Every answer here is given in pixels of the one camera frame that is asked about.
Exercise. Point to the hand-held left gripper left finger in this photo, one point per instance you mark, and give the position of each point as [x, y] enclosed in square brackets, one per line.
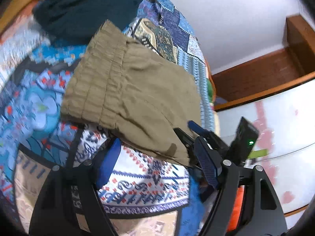
[108, 163]

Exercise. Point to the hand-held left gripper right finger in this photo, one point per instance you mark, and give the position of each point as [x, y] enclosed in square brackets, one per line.
[209, 163]

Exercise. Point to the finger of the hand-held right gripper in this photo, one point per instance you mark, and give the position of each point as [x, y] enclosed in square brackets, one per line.
[184, 140]
[196, 127]

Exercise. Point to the khaki pants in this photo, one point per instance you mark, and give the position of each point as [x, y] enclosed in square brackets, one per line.
[137, 91]

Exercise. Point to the colourful bed sheet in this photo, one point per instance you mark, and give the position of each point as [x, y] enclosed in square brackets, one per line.
[210, 88]

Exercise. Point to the blue patchwork blanket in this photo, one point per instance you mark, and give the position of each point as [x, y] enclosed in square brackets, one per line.
[37, 108]

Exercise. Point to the wooden door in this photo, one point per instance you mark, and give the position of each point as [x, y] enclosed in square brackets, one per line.
[301, 44]

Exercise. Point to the dark teal garment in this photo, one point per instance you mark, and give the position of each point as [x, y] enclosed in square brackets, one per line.
[86, 7]

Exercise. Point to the bamboo lap desk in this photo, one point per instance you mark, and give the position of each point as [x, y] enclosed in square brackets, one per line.
[17, 2]

